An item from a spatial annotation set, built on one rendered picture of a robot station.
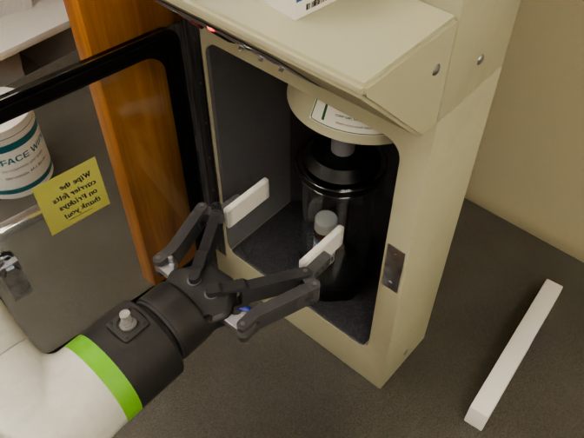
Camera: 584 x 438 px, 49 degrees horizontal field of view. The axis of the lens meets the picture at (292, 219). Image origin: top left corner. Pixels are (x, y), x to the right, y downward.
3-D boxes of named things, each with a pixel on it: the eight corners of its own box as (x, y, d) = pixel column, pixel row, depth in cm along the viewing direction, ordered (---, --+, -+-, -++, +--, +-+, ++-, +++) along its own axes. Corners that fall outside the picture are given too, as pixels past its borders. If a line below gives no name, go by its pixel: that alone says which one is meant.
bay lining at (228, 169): (331, 163, 108) (343, -40, 81) (464, 241, 96) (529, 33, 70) (228, 248, 95) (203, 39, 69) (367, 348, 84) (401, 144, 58)
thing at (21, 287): (35, 293, 73) (19, 262, 69) (16, 303, 72) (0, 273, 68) (27, 282, 74) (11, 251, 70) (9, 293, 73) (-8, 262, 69)
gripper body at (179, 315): (181, 337, 58) (250, 276, 63) (122, 287, 62) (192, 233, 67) (189, 377, 64) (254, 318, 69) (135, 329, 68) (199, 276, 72)
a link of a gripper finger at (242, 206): (228, 228, 74) (224, 226, 74) (269, 196, 78) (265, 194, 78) (227, 211, 72) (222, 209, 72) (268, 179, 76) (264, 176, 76)
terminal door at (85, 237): (212, 259, 97) (177, 23, 68) (26, 380, 84) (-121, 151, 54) (209, 255, 98) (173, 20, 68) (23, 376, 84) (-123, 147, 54)
